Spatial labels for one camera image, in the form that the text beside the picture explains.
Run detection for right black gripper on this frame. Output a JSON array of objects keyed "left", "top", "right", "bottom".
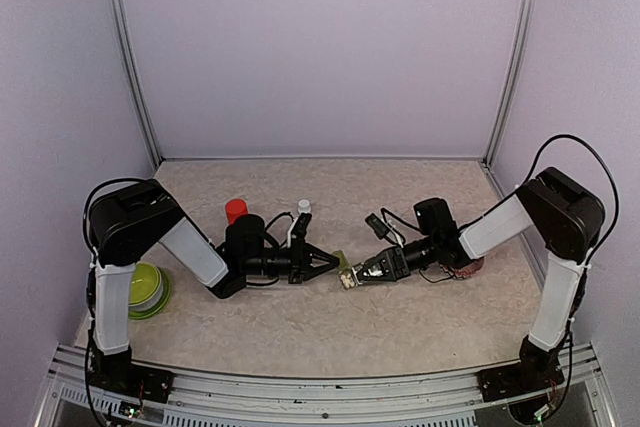
[{"left": 357, "top": 233, "right": 439, "bottom": 281}]

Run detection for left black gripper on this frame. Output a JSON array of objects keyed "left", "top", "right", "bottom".
[{"left": 243, "top": 238, "right": 340, "bottom": 284}]

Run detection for green weekly pill organizer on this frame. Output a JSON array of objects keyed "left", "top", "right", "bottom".
[{"left": 332, "top": 250, "right": 360, "bottom": 290}]

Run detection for red pill bottle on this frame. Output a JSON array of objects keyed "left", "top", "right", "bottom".
[{"left": 225, "top": 198, "right": 249, "bottom": 225}]

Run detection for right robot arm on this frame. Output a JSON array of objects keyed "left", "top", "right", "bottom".
[{"left": 340, "top": 167, "right": 605, "bottom": 391}]

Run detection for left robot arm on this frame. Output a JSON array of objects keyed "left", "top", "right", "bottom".
[{"left": 83, "top": 178, "right": 339, "bottom": 392}]

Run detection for white round pills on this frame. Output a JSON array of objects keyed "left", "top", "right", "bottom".
[{"left": 338, "top": 271, "right": 358, "bottom": 289}]

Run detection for small clear white-capped bottle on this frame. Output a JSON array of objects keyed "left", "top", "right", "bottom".
[{"left": 297, "top": 199, "right": 312, "bottom": 215}]

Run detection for red patterned oval tin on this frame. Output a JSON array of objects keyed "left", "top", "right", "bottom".
[{"left": 441, "top": 258, "right": 484, "bottom": 280}]

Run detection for green plate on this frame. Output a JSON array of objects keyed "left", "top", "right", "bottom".
[{"left": 128, "top": 264, "right": 172, "bottom": 321}]

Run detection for green bowl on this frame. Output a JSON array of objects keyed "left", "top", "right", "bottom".
[{"left": 129, "top": 262, "right": 164, "bottom": 316}]

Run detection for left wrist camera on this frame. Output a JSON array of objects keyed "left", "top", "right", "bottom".
[{"left": 286, "top": 213, "right": 312, "bottom": 248}]

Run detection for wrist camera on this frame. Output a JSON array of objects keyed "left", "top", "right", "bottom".
[
  {"left": 365, "top": 213, "right": 405, "bottom": 247},
  {"left": 286, "top": 213, "right": 312, "bottom": 248}
]

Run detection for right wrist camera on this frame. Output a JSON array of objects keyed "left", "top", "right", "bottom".
[{"left": 365, "top": 213, "right": 405, "bottom": 247}]

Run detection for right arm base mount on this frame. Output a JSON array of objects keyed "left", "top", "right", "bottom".
[{"left": 477, "top": 362, "right": 565, "bottom": 403}]

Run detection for front aluminium rail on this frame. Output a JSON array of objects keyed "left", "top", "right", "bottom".
[{"left": 31, "top": 345, "right": 618, "bottom": 426}]

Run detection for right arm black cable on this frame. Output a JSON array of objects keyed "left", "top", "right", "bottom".
[{"left": 379, "top": 133, "right": 621, "bottom": 268}]

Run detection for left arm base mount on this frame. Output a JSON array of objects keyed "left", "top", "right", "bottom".
[{"left": 88, "top": 363, "right": 174, "bottom": 404}]

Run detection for right aluminium frame post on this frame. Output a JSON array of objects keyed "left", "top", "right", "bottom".
[{"left": 483, "top": 0, "right": 535, "bottom": 169}]

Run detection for aluminium frame post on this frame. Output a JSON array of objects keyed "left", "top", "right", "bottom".
[
  {"left": 109, "top": 0, "right": 164, "bottom": 169},
  {"left": 483, "top": 0, "right": 535, "bottom": 169}
]

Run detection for left aluminium frame post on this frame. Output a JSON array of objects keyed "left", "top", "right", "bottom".
[{"left": 109, "top": 0, "right": 164, "bottom": 169}]

